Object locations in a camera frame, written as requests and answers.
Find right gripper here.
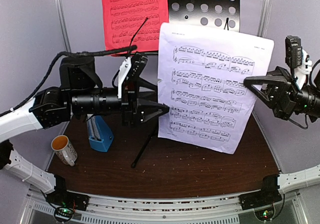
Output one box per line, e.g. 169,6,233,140
241,65,320,120

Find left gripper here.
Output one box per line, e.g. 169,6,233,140
69,77,171,129

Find white sheet music paper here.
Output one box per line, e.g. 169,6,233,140
157,23,274,154

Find red sheet music paper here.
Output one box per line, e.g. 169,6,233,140
101,0,169,52

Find black music stand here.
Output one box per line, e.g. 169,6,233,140
109,0,242,169

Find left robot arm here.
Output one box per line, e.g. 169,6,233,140
0,45,170,206

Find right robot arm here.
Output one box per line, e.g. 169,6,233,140
243,58,320,205

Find blue metronome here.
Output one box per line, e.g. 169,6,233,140
86,115,114,152

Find white patterned mug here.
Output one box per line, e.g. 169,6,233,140
51,135,78,167

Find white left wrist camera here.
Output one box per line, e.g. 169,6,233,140
117,57,132,100

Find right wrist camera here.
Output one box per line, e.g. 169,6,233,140
285,35,313,89

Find right aluminium corner post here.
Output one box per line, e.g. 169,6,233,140
257,0,272,38

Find aluminium corner post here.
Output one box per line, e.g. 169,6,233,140
54,0,72,52
257,0,272,38

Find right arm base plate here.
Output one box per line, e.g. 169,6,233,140
238,190,285,223

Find left aluminium corner post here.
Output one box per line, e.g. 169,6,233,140
54,0,72,52

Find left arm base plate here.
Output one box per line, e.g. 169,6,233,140
42,191,90,224

